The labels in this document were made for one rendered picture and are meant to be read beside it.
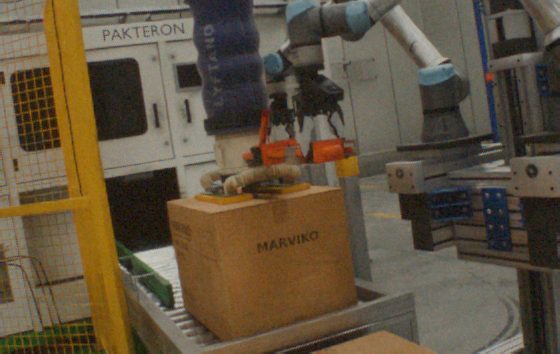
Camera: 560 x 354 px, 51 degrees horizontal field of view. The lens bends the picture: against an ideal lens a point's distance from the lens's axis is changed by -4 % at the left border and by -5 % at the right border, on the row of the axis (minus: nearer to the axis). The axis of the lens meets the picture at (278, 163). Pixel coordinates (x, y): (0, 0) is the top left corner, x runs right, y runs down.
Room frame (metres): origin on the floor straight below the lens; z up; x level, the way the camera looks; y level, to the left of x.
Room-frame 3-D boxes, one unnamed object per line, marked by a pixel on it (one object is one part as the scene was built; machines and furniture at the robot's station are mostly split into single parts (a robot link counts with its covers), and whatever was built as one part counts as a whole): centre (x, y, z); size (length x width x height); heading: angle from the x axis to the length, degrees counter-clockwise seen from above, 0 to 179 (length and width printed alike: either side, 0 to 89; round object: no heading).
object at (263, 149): (1.77, 0.02, 1.08); 0.10 x 0.08 x 0.06; 111
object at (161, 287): (2.97, 0.81, 0.60); 1.60 x 0.10 x 0.09; 22
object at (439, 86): (1.89, -0.53, 1.20); 0.13 x 0.12 x 0.14; 148
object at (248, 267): (2.01, 0.13, 0.75); 0.60 x 0.40 x 0.40; 22
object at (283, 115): (2.35, -0.04, 1.22); 0.09 x 0.08 x 0.12; 21
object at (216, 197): (1.97, 0.20, 0.97); 0.34 x 0.10 x 0.05; 21
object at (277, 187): (2.04, 0.02, 0.97); 0.34 x 0.10 x 0.05; 21
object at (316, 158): (1.44, -0.10, 1.08); 0.08 x 0.07 x 0.05; 21
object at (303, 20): (1.46, -0.11, 1.38); 0.09 x 0.08 x 0.11; 76
